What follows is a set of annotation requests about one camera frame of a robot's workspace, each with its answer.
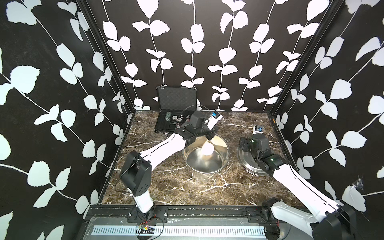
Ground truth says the stainless steel pot lid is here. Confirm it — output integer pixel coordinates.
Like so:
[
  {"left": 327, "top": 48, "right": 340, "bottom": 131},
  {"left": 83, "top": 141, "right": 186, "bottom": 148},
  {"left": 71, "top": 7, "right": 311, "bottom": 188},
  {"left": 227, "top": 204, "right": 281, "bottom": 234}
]
[{"left": 237, "top": 147, "right": 268, "bottom": 176}]

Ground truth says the white plastic ladle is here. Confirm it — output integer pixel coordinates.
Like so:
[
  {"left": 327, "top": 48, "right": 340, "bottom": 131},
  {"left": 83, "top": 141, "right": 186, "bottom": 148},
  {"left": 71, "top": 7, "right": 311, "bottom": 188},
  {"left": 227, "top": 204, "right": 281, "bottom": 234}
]
[{"left": 201, "top": 140, "right": 215, "bottom": 156}]

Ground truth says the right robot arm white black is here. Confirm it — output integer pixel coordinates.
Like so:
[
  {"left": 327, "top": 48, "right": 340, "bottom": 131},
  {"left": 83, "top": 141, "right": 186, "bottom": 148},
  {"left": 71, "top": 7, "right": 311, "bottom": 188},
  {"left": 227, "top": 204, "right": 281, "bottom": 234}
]
[{"left": 238, "top": 132, "right": 358, "bottom": 240}]

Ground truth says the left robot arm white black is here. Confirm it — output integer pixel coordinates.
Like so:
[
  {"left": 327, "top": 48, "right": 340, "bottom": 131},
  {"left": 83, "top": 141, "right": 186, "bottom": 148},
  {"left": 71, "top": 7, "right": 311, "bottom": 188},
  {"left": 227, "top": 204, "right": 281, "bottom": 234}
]
[{"left": 119, "top": 111, "right": 223, "bottom": 214}]

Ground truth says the blue green chip stack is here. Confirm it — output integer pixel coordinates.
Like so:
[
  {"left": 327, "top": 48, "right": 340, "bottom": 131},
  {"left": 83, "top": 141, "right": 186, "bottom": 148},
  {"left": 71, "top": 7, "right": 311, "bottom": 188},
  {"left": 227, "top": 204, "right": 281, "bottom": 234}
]
[{"left": 165, "top": 112, "right": 171, "bottom": 121}]

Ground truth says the black poker chip case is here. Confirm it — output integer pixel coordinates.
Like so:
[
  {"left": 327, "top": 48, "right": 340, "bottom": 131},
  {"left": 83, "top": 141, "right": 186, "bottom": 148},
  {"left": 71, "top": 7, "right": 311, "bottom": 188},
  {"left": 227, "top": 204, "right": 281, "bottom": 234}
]
[{"left": 155, "top": 86, "right": 197, "bottom": 134}]

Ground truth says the white perforated strip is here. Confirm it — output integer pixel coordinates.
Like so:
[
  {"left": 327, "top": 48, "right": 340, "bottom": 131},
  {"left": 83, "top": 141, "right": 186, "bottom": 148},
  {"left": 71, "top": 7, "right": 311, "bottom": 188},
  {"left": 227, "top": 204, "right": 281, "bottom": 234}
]
[{"left": 91, "top": 226, "right": 266, "bottom": 238}]

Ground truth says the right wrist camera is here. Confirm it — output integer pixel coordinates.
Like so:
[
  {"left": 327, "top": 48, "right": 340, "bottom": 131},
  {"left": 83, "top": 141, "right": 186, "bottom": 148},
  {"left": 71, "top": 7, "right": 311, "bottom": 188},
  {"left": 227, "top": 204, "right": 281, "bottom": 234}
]
[{"left": 253, "top": 126, "right": 264, "bottom": 135}]

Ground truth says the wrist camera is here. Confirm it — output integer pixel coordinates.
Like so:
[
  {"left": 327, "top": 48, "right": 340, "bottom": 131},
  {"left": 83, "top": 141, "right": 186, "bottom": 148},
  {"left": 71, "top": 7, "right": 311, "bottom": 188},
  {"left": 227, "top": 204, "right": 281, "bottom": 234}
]
[
  {"left": 253, "top": 126, "right": 264, "bottom": 135},
  {"left": 207, "top": 112, "right": 223, "bottom": 130}
]

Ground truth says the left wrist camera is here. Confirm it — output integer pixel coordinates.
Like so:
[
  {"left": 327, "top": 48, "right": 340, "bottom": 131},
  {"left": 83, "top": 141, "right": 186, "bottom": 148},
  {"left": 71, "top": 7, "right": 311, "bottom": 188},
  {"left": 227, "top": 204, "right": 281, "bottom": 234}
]
[{"left": 207, "top": 112, "right": 223, "bottom": 130}]

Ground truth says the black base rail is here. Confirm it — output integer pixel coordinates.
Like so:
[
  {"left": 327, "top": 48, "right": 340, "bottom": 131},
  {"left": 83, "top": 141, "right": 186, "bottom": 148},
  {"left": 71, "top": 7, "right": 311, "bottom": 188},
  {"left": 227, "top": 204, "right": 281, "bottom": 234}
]
[{"left": 85, "top": 205, "right": 284, "bottom": 226}]

